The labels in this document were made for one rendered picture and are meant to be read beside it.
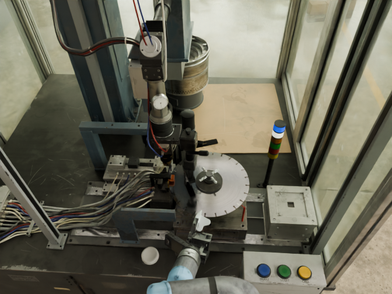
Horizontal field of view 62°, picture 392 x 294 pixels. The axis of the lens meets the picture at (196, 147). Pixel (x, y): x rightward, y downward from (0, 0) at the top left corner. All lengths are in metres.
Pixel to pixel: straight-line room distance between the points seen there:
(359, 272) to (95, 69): 1.94
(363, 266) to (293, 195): 1.10
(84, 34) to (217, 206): 0.91
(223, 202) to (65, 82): 1.48
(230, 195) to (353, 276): 1.25
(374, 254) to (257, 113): 1.21
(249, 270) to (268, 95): 1.19
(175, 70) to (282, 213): 0.72
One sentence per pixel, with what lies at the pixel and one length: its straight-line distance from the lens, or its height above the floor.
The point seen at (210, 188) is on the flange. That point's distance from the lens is 1.31.
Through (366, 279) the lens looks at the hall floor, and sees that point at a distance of 2.39.
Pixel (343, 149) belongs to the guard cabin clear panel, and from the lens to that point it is 1.22.
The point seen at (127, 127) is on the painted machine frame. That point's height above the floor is 1.05.
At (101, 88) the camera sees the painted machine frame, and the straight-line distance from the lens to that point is 1.69.
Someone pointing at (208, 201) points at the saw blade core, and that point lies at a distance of 1.29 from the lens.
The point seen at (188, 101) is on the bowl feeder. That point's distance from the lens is 1.90.
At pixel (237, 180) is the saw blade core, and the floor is 0.95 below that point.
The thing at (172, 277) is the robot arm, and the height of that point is 1.10.
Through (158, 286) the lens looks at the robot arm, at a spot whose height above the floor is 1.38.
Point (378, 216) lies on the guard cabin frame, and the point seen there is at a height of 1.27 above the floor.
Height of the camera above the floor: 2.03
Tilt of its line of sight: 47 degrees down
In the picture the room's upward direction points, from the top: 2 degrees counter-clockwise
